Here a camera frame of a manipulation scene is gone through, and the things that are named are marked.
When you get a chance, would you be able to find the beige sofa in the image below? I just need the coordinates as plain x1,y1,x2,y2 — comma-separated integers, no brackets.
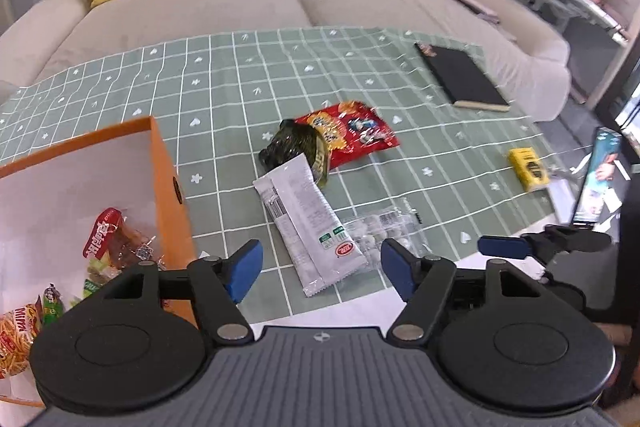
0,0,572,122

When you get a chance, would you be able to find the long white snack packet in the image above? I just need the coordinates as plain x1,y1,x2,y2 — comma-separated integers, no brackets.
252,155,368,298

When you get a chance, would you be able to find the red yellow chips bag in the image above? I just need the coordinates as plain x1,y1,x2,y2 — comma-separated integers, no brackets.
0,302,46,380

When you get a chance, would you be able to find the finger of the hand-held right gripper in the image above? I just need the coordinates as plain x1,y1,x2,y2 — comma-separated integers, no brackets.
544,225,613,254
477,234,551,261

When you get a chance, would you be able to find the yellow tissue pack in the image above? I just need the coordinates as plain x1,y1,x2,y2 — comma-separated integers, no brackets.
508,148,550,192

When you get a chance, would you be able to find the person's right hand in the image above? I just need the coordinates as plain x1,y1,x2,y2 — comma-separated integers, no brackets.
598,324,633,349

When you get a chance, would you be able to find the clear packet of white balls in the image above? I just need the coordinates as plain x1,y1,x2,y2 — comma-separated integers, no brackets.
340,197,426,268

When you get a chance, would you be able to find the green checked tablecloth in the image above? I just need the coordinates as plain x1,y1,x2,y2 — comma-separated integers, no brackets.
0,26,598,328

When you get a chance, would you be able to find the black notebook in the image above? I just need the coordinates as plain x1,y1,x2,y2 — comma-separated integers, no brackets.
414,42,512,112

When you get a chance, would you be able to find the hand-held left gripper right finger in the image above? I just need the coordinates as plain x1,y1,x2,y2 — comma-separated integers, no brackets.
381,239,546,342

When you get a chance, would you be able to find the red label snack packet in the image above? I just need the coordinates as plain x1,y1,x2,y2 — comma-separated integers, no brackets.
82,207,168,280

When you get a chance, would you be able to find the dark seaweed packet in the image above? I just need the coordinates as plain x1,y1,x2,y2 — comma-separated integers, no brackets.
259,119,332,185

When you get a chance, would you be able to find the green snack packet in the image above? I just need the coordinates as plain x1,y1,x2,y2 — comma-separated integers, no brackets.
82,257,121,303

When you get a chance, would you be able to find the smartphone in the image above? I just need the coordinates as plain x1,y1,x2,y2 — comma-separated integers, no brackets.
570,127,626,228

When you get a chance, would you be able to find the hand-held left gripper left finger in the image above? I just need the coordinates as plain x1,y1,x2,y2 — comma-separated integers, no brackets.
100,239,264,343

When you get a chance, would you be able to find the large red snack bag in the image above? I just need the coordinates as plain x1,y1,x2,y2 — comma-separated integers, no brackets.
295,101,401,170

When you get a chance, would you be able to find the orange cardboard box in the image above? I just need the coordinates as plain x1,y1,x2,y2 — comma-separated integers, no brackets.
0,117,198,408

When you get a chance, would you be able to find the green candy stick packet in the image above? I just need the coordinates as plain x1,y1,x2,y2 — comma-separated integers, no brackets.
41,283,65,327

